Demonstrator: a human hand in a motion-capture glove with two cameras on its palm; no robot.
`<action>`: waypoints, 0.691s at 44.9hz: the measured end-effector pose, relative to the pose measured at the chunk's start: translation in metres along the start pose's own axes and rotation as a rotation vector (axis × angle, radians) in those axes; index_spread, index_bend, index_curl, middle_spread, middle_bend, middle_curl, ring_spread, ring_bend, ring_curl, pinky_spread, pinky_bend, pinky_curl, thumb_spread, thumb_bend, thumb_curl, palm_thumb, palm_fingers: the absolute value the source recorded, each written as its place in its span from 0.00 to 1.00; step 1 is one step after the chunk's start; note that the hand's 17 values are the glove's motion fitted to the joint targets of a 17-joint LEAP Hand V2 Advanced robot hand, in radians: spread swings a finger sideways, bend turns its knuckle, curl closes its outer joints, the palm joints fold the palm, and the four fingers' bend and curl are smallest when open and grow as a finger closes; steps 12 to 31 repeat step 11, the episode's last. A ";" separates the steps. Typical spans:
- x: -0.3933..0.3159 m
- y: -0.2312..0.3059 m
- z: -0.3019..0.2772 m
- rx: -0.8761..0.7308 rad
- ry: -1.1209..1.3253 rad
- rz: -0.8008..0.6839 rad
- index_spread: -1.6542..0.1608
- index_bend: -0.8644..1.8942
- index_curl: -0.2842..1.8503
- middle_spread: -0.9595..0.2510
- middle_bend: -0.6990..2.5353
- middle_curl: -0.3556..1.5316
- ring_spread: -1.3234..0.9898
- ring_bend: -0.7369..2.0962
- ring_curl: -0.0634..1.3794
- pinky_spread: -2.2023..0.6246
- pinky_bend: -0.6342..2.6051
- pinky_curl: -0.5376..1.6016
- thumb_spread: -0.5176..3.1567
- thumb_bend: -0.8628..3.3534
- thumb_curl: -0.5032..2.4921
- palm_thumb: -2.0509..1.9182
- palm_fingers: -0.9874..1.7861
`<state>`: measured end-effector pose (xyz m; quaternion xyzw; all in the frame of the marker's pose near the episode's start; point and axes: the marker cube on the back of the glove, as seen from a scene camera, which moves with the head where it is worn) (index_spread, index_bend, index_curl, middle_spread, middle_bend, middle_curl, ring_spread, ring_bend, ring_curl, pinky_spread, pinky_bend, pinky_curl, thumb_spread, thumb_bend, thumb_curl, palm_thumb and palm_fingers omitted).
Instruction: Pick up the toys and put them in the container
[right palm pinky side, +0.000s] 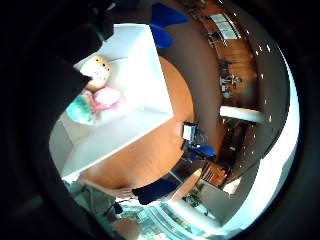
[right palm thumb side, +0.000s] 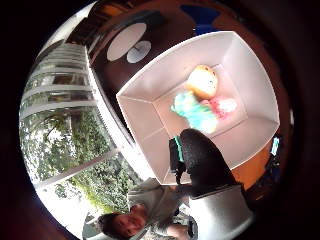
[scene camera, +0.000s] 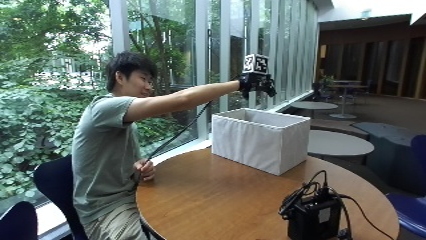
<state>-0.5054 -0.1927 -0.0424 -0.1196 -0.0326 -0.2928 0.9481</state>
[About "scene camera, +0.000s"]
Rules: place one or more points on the white marker cube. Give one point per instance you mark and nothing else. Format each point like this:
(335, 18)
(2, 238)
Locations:
(256, 64)

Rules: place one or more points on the small round grey table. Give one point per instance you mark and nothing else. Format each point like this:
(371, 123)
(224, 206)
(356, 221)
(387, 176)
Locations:
(315, 106)

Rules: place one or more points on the dark background chair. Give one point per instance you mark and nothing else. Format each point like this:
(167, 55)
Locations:
(320, 92)

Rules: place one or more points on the the person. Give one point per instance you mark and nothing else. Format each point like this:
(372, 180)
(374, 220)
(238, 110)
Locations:
(105, 143)

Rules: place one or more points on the potted green plant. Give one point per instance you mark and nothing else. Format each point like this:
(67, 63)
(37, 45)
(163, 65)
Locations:
(328, 80)

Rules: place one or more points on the white fabric storage box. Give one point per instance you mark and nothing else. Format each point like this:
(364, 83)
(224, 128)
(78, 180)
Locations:
(260, 141)

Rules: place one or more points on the dark blue chair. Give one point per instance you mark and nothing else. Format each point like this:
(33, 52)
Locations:
(55, 190)
(18, 222)

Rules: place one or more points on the large round grey table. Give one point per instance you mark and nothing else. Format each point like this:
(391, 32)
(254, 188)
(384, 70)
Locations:
(340, 145)

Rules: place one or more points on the grey upholstered bench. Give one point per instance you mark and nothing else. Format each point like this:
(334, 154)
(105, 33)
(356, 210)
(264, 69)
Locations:
(393, 150)

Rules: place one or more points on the black electronics box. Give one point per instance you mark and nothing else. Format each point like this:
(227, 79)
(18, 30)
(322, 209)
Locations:
(315, 218)

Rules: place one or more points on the bright blue chair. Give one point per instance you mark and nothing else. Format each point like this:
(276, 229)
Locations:
(411, 203)

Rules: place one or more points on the white window frame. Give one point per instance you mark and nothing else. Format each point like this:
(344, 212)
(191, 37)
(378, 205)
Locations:
(203, 73)

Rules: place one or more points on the tall round pedestal table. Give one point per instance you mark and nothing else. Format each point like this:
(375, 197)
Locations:
(347, 96)

